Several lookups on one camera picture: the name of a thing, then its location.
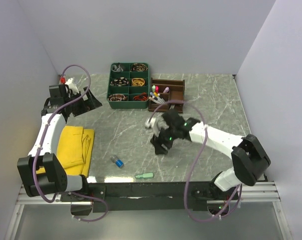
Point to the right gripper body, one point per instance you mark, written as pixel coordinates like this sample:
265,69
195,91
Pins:
168,136

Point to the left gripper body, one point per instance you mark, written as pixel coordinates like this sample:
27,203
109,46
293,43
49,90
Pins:
78,107

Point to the short mint green highlighter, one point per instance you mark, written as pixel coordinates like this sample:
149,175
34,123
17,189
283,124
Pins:
148,175

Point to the blue capped white pen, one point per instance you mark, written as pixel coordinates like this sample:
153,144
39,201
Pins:
158,95

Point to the orange capped white pen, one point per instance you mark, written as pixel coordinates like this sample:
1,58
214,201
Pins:
155,101

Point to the yellow capped white pen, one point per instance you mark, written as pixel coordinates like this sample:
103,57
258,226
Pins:
159,98

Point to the brown wooden desk organizer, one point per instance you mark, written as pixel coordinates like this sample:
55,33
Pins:
176,92

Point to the short blue pen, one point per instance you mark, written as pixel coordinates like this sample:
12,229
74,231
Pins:
152,94

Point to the blue capped glue stick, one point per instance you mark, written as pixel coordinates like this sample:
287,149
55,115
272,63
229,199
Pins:
114,158

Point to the white marker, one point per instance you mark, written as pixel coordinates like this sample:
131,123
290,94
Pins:
158,99

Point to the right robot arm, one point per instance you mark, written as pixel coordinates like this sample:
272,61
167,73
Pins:
249,159

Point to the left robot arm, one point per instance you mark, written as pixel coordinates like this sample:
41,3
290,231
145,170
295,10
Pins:
41,172

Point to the yellow cloth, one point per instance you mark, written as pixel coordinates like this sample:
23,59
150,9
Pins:
73,149

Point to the green compartment tray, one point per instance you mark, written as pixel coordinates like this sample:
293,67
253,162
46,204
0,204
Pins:
128,85

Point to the black base bar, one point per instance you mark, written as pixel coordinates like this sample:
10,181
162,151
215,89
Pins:
137,196

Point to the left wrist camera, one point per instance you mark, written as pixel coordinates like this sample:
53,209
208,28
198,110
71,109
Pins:
71,85

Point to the aluminium rail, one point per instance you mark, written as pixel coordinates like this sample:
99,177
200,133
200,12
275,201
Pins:
261,192

